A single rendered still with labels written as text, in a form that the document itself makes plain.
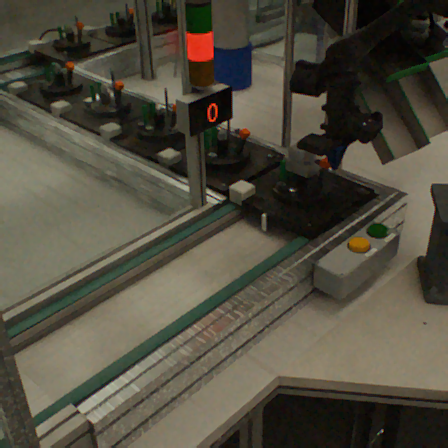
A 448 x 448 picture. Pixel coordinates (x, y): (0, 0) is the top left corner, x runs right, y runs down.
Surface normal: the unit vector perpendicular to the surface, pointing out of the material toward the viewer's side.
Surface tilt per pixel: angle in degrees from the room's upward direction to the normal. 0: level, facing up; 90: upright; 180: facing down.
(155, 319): 0
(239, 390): 0
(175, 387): 90
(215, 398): 0
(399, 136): 45
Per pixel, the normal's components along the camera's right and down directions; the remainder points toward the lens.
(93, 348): -0.03, -0.83
